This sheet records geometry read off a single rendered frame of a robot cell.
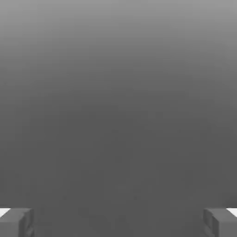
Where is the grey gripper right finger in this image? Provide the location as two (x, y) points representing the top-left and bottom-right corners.
(203, 207), (237, 237)

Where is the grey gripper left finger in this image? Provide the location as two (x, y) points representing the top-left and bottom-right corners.
(0, 207), (35, 237)

